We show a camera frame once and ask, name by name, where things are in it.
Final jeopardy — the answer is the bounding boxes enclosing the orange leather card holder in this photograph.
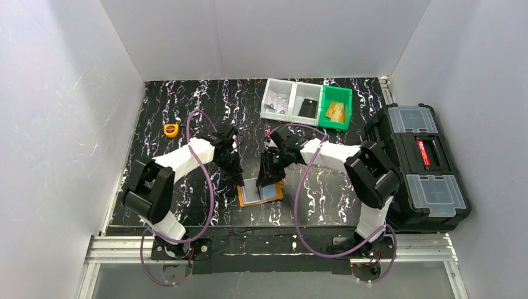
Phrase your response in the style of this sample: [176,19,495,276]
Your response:
[237,178,285,207]

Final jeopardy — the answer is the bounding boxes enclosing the gold credit card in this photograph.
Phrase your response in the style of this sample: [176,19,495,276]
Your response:
[325,102,342,121]

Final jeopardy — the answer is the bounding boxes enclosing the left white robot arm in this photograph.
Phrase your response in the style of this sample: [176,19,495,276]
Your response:
[120,127,244,244]

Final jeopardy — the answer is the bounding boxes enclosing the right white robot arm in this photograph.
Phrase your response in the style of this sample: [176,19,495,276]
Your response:
[256,126,403,244]

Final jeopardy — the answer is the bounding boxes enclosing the photo cards in bin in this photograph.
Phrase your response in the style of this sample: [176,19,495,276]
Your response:
[265,93,289,115]

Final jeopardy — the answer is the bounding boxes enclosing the black card in bin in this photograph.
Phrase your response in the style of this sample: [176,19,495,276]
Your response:
[298,98,318,118]

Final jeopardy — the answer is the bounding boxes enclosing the left grey plastic bin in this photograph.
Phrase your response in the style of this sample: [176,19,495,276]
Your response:
[260,78,296,121]

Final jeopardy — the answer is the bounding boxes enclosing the grey plastic bin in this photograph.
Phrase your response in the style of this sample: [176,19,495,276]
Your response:
[289,82,323,126]
[260,78,296,121]

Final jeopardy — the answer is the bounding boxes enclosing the middle grey plastic bin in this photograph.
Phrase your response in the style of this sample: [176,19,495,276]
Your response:
[289,82,323,126]

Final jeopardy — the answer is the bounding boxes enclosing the yellow tape measure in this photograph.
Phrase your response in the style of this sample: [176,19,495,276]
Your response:
[163,123,180,138]

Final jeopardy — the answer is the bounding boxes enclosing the green plastic bin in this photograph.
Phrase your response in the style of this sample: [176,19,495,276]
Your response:
[318,85,352,131]

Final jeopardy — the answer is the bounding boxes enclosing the black plastic toolbox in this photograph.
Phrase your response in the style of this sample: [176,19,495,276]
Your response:
[364,103,472,233]

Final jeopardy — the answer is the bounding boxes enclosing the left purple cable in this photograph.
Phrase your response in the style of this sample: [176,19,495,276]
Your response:
[140,109,217,287]

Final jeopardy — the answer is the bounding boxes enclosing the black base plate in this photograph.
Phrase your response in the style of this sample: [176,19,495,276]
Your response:
[150,224,397,275]

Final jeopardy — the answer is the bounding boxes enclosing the aluminium frame rail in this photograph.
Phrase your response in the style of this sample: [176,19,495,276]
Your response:
[77,233,468,298]

